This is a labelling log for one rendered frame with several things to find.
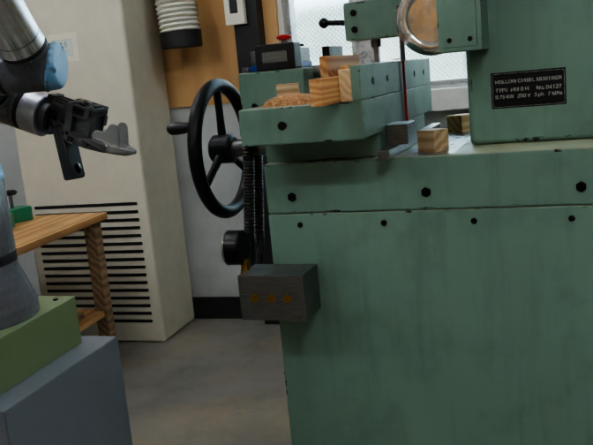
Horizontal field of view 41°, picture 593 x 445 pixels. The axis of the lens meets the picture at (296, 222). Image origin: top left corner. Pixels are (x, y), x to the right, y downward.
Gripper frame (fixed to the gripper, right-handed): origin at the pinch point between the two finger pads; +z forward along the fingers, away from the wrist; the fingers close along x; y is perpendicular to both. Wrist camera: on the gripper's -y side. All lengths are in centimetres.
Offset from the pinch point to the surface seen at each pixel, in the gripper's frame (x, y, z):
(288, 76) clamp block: 3.9, 23.4, 27.7
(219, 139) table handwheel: 9.2, 6.6, 14.5
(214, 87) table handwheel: 7.2, 16.7, 12.1
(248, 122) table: -19.1, 17.4, 30.8
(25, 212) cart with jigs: 87, -58, -84
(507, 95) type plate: 0, 31, 68
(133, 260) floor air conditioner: 111, -72, -51
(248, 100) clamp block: 4.0, 16.9, 20.9
